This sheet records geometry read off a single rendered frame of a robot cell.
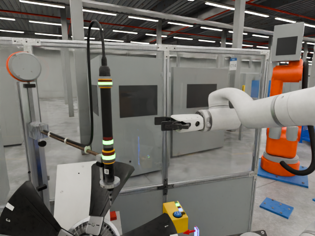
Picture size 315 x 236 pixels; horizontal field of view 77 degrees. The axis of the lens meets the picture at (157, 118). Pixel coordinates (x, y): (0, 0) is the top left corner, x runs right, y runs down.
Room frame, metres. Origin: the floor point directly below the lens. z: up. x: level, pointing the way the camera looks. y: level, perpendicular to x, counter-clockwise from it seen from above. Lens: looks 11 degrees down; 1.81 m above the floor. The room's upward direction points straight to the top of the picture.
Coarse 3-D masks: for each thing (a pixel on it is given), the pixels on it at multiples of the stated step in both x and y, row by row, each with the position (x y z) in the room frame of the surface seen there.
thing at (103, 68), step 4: (104, 60) 0.64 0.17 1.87; (104, 64) 0.64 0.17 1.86; (100, 68) 0.63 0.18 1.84; (104, 68) 0.63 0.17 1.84; (108, 68) 0.64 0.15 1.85; (100, 72) 0.63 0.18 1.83; (104, 72) 0.63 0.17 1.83; (108, 72) 0.64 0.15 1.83; (104, 164) 0.64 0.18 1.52; (108, 164) 0.63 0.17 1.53; (112, 164) 0.64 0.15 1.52; (104, 168) 0.64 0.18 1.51; (108, 168) 0.63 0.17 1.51; (112, 168) 0.64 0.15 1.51; (104, 172) 0.64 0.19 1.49; (108, 172) 0.63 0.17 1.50; (112, 172) 0.64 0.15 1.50; (108, 176) 0.63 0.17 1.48; (112, 176) 0.64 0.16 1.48; (108, 180) 0.63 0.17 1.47; (112, 180) 0.64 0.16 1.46; (112, 188) 0.64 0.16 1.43
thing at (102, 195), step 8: (96, 168) 0.86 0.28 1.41; (120, 168) 0.81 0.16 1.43; (128, 168) 0.80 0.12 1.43; (96, 176) 0.83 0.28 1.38; (120, 176) 0.78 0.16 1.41; (128, 176) 0.78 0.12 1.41; (96, 184) 0.80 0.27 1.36; (120, 184) 0.75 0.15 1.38; (96, 192) 0.78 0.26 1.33; (104, 192) 0.75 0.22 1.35; (112, 192) 0.74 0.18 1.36; (96, 200) 0.75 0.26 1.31; (104, 200) 0.73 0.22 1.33; (112, 200) 0.71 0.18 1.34; (96, 208) 0.72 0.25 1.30; (104, 208) 0.70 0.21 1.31; (104, 216) 0.68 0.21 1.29
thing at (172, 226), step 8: (160, 216) 0.79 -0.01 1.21; (168, 216) 0.78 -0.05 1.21; (144, 224) 0.75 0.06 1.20; (152, 224) 0.75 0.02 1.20; (160, 224) 0.75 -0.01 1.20; (128, 232) 0.72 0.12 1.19; (136, 232) 0.71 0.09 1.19; (144, 232) 0.71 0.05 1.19; (152, 232) 0.71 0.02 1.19; (160, 232) 0.71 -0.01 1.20; (168, 232) 0.71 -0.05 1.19; (176, 232) 0.72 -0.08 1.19
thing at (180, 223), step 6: (168, 204) 1.08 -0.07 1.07; (174, 204) 1.08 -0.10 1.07; (168, 210) 1.02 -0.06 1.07; (174, 210) 1.02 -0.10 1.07; (174, 216) 0.97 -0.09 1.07; (180, 216) 0.97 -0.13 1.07; (186, 216) 0.97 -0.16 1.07; (174, 222) 0.94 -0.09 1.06; (180, 222) 0.95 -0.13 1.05; (186, 222) 0.96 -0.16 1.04; (180, 228) 0.95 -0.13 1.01; (186, 228) 0.96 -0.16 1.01
